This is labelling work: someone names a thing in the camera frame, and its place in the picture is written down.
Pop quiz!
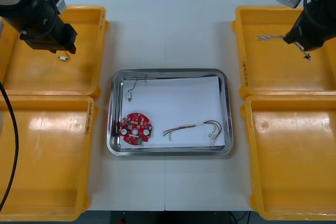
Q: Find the red black green-yellow wire harness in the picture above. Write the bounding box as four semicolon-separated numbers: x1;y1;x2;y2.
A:
162;120;223;146

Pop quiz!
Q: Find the steel tray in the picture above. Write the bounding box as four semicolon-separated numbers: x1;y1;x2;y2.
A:
106;68;234;157

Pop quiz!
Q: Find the round red circuit board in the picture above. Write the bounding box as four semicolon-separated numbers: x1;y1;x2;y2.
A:
117;112;154;146

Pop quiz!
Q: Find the blue-white twisted wire harness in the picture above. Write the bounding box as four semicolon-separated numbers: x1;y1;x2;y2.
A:
252;34;313;62

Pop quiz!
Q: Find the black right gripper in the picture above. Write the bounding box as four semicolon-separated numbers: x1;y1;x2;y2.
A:
282;16;336;51

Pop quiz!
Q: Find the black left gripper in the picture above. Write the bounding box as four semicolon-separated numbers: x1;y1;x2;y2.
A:
19;23;78;55

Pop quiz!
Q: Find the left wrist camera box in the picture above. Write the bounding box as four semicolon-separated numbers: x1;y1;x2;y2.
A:
55;0;67;14

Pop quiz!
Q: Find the black cable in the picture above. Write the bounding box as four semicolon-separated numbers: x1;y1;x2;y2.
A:
0;81;19;209

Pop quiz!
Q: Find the white paper sheet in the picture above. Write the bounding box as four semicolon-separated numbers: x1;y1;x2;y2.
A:
120;76;227;149

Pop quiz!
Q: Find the yellow-orange plastic bin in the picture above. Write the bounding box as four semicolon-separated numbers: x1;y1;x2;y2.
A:
240;94;336;221
0;5;110;99
0;94;100;222
231;5;336;101

